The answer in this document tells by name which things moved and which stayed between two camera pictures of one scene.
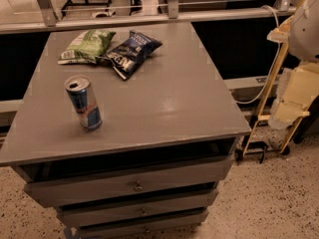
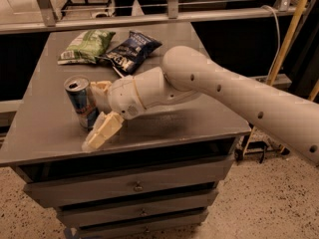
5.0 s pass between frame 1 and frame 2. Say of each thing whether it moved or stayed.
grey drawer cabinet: stayed
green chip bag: stayed
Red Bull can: stayed
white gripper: moved
